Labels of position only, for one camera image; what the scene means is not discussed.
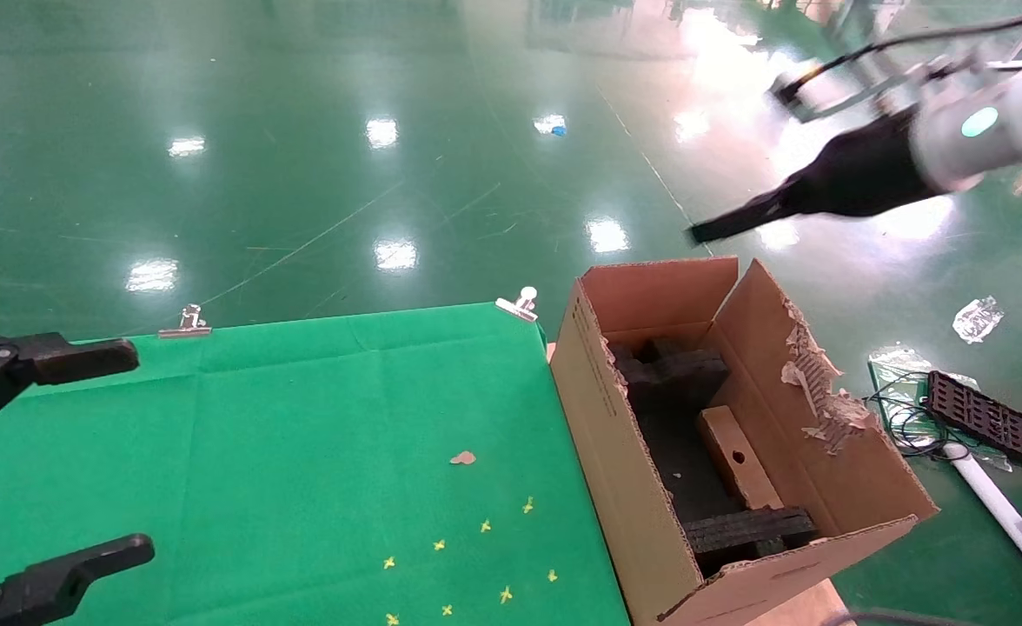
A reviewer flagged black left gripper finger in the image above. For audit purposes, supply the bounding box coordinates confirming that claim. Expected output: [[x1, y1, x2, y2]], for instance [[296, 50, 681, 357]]
[[0, 329, 141, 444], [0, 535, 156, 626]]

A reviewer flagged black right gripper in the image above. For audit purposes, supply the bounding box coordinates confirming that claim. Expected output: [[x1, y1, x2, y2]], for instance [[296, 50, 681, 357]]
[[687, 106, 942, 246]]

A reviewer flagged brown cardboard box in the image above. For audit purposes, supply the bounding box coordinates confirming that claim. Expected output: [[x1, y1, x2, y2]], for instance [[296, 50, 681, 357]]
[[698, 405, 786, 514]]

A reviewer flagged large open cardboard carton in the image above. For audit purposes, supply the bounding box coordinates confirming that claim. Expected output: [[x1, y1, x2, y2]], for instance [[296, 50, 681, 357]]
[[550, 255, 942, 626]]

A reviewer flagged silver binder clip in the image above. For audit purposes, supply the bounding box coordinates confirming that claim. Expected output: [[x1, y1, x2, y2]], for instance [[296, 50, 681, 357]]
[[159, 304, 215, 338], [494, 286, 540, 323]]

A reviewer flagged clear plastic bag green print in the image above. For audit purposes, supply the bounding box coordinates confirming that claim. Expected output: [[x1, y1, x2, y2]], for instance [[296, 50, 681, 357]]
[[869, 348, 981, 453]]

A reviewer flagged green table cloth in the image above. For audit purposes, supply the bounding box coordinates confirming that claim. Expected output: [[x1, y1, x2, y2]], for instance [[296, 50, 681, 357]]
[[0, 302, 634, 626]]

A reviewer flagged black foam base sheet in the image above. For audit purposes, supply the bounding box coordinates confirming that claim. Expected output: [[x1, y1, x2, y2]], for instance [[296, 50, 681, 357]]
[[637, 400, 738, 523]]

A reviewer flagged crumpled clear plastic bag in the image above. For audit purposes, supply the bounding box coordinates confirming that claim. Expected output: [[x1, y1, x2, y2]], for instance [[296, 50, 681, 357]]
[[952, 296, 1005, 344]]

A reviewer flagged black grid tray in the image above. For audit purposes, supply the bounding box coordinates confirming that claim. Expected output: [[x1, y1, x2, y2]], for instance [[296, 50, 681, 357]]
[[926, 371, 1022, 473]]

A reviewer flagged white table leg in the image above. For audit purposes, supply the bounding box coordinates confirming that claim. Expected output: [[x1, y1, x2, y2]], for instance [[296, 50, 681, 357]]
[[950, 443, 1022, 601]]

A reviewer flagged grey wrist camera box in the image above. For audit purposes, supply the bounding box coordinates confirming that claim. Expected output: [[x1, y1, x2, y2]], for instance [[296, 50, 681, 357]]
[[770, 65, 825, 110]]

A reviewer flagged grey metal camera bracket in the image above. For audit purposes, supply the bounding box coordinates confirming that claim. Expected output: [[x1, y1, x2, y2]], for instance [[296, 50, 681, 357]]
[[793, 52, 990, 123]]

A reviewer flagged thin black wire bundle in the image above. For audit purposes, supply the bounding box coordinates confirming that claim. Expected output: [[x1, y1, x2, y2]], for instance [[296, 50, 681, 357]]
[[866, 372, 972, 460]]

